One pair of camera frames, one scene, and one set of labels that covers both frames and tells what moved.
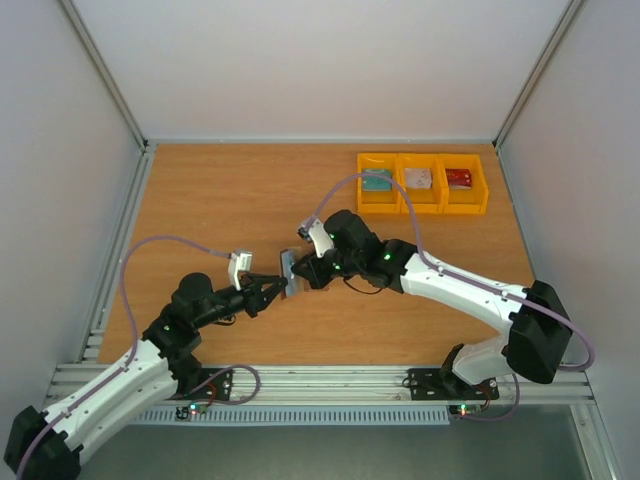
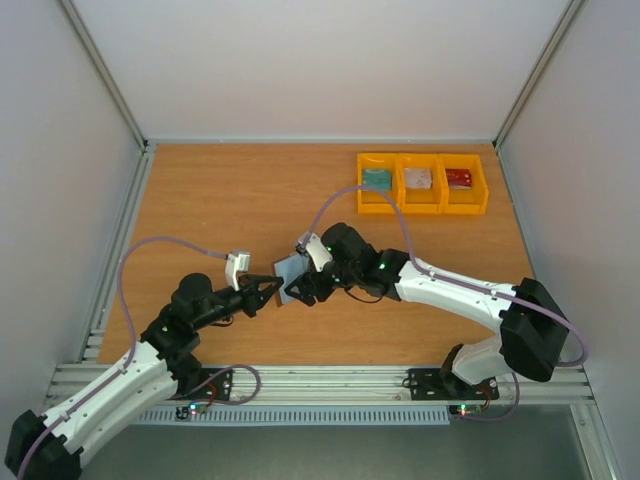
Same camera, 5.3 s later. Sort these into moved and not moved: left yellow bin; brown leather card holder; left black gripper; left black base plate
Moved: brown leather card holder
Not moved: left yellow bin; left black gripper; left black base plate
